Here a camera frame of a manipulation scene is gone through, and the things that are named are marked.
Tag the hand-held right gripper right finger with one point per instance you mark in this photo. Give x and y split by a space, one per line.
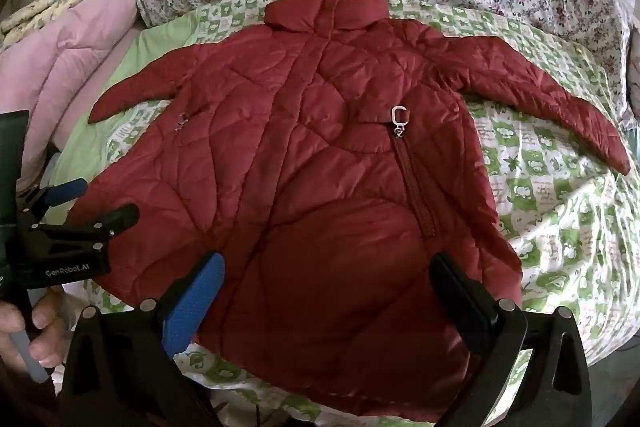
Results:
457 294

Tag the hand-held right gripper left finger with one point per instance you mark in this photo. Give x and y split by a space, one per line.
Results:
194 302

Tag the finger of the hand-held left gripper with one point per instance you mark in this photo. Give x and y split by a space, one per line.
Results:
100 219
67 191

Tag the red quilted puffer jacket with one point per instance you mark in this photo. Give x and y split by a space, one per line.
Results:
320 167

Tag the person's left hand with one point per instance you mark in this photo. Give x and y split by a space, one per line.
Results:
47 327

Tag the plain light green sheet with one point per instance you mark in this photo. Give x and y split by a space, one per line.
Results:
84 144

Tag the pink blanket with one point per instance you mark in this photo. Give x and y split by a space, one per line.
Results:
60 57

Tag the green checked printed bedsheet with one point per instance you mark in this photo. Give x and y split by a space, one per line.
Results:
545 187

